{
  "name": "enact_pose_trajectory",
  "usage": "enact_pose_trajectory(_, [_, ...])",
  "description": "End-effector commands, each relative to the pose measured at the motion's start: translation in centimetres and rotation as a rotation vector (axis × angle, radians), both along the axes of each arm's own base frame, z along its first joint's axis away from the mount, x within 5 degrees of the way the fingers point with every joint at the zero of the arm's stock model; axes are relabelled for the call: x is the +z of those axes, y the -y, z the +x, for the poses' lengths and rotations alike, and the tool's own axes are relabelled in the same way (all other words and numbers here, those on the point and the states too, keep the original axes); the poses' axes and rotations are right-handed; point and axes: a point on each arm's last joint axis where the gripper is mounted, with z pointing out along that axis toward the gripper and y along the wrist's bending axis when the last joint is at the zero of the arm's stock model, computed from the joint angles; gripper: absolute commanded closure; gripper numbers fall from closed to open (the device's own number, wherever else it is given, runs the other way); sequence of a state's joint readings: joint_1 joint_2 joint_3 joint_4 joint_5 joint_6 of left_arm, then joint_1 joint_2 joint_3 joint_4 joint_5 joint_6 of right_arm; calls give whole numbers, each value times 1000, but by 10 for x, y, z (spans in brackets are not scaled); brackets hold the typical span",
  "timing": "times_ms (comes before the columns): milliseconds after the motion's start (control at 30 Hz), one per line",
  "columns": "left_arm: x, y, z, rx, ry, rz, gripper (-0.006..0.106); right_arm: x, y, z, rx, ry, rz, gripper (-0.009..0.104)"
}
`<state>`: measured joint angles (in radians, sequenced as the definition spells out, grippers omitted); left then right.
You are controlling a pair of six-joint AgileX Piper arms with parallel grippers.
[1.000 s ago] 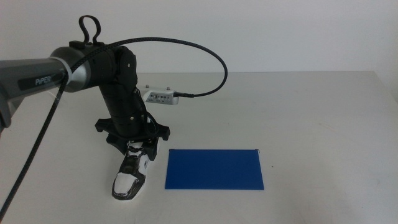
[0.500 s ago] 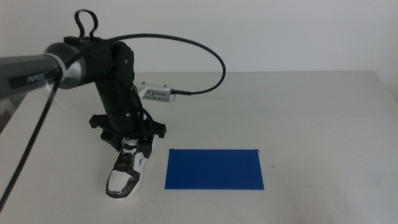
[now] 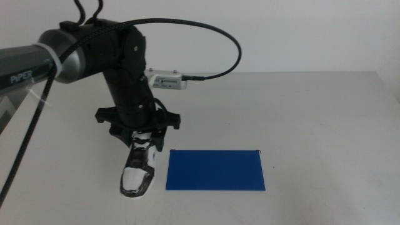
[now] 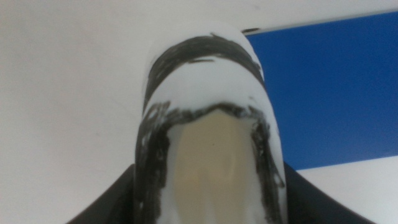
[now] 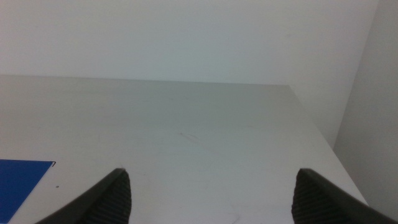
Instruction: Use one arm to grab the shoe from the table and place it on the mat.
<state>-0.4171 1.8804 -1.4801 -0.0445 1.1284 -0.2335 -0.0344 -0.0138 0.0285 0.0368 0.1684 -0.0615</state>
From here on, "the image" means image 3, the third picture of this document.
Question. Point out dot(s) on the silver white wrist camera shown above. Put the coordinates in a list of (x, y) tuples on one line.
[(168, 82)]

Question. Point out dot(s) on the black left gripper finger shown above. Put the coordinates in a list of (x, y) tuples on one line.
[(158, 140), (122, 136)]

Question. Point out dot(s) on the blue rectangular mat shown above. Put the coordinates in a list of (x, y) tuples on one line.
[(215, 170)]

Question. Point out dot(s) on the black and white shoe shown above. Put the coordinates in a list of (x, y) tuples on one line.
[(136, 181)]

